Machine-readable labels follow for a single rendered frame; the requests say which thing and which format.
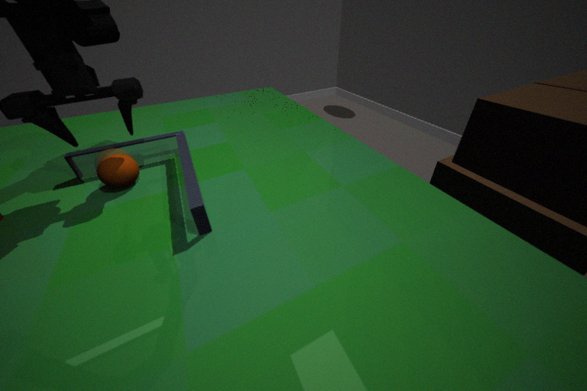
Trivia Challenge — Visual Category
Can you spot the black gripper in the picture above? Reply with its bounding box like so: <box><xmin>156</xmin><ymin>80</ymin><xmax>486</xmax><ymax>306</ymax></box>
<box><xmin>0</xmin><ymin>49</ymin><xmax>143</xmax><ymax>147</ymax></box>

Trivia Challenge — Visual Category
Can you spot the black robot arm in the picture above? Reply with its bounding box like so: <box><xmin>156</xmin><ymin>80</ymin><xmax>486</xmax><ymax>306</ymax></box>
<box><xmin>0</xmin><ymin>0</ymin><xmax>119</xmax><ymax>54</ymax></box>

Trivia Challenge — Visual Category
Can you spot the brown ball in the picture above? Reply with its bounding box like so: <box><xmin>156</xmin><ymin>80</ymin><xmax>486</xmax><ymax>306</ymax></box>
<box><xmin>96</xmin><ymin>154</ymin><xmax>140</xmax><ymax>188</ymax></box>

